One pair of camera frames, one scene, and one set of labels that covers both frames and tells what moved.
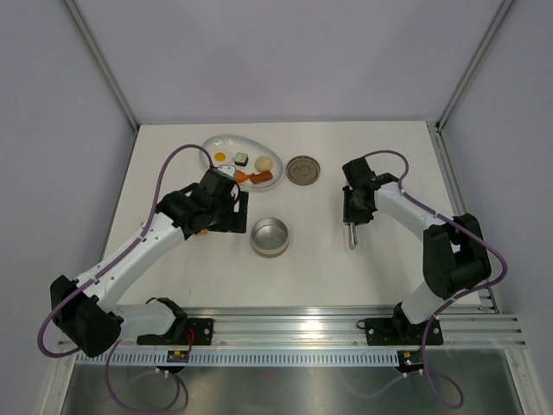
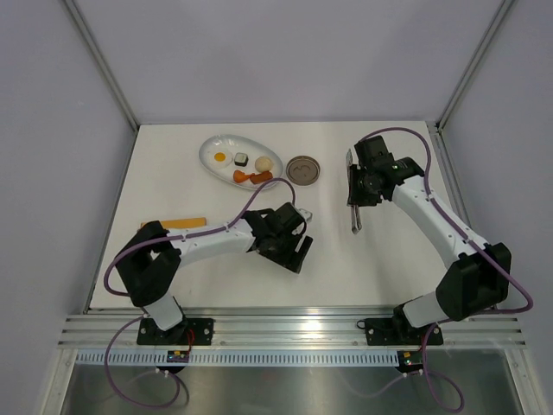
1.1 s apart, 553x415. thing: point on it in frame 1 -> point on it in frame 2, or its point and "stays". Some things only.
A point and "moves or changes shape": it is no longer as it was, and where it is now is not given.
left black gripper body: x=225 y=219 -> x=282 y=251
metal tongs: x=352 y=236 moves or changes shape
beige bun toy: x=263 y=163 stays
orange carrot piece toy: x=240 y=176 stays
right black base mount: x=398 y=331 stays
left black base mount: x=202 y=329 stays
